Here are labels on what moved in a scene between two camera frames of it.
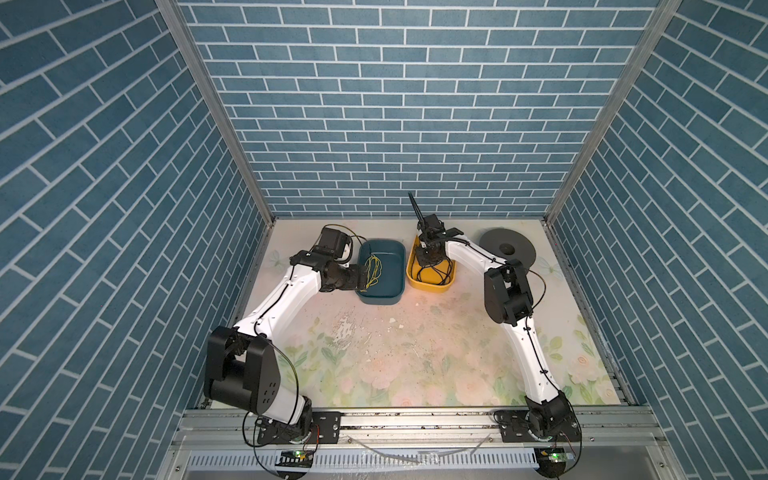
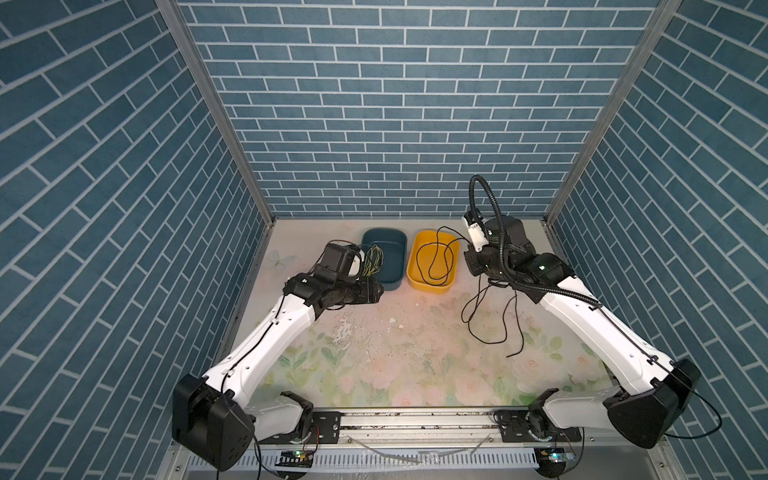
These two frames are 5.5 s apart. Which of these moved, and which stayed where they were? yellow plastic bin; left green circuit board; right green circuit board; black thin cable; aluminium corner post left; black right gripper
Moved: black thin cable; black right gripper
Stayed: aluminium corner post left; right green circuit board; left green circuit board; yellow plastic bin
